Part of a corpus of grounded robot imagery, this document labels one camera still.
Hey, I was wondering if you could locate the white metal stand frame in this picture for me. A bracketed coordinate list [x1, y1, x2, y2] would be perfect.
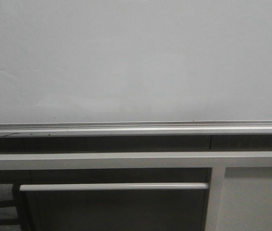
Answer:
[0, 152, 272, 231]

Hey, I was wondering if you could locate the white horizontal round bar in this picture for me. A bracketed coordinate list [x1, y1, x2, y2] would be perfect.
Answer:
[20, 182, 209, 192]

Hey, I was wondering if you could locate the aluminium whiteboard tray rail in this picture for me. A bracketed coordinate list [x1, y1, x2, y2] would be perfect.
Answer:
[0, 121, 272, 138]

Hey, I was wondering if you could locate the white whiteboard surface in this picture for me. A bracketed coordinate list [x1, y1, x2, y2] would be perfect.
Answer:
[0, 0, 272, 124]

